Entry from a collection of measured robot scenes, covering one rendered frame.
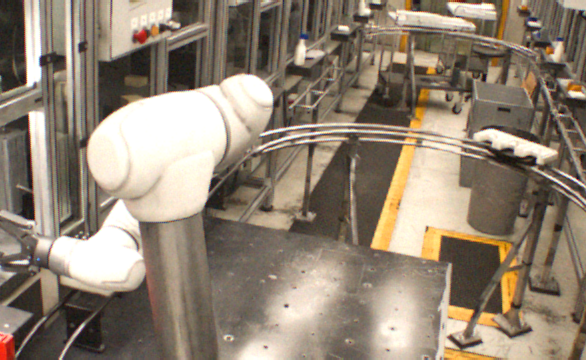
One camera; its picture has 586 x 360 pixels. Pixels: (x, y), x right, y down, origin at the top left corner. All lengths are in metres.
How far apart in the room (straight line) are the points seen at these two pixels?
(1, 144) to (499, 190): 3.05
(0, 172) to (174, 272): 0.99
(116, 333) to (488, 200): 2.84
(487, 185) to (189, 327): 3.29
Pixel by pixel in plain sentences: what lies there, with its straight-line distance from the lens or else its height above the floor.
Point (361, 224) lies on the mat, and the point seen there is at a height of 0.01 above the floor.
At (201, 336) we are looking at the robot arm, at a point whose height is 1.14.
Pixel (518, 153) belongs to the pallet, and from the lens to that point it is 3.13.
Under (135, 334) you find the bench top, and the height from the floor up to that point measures 0.68.
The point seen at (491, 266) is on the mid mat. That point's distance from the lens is 3.94.
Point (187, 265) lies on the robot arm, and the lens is 1.05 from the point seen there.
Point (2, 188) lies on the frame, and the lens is 1.97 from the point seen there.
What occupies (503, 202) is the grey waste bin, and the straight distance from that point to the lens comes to 4.25.
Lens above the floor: 1.79
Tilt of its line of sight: 22 degrees down
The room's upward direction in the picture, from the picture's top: 6 degrees clockwise
